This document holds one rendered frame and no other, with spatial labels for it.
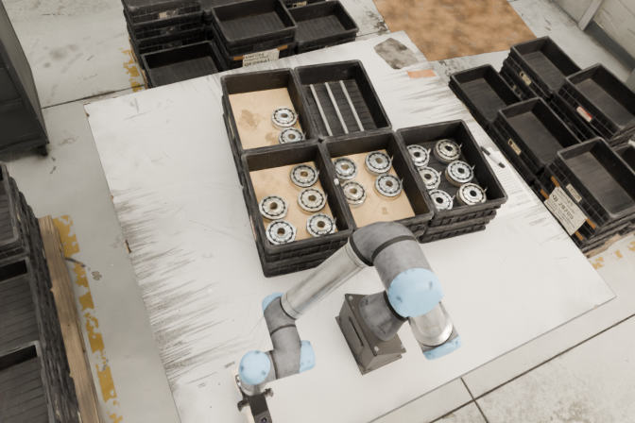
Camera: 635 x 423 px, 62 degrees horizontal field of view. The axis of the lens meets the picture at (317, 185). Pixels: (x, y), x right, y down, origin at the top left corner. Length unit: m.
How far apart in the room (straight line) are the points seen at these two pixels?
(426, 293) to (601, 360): 1.94
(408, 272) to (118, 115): 1.56
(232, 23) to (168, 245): 1.54
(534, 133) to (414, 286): 2.06
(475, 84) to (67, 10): 2.74
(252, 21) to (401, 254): 2.17
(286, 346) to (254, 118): 1.05
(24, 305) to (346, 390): 1.29
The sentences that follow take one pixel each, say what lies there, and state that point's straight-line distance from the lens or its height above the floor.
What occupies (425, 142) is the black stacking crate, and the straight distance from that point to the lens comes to 2.20.
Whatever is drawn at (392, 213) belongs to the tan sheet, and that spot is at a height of 0.83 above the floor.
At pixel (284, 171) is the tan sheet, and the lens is 1.99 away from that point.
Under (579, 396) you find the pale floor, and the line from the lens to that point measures 2.93.
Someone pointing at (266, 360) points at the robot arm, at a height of 1.12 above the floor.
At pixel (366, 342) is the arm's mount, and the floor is 0.87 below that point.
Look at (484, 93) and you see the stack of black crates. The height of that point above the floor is 0.27.
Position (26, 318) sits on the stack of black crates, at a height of 0.38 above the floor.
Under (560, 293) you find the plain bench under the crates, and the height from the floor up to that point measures 0.70.
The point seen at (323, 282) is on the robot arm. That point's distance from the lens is 1.35.
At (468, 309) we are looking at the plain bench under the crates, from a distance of 2.02.
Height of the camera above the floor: 2.43
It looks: 54 degrees down
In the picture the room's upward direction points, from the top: 11 degrees clockwise
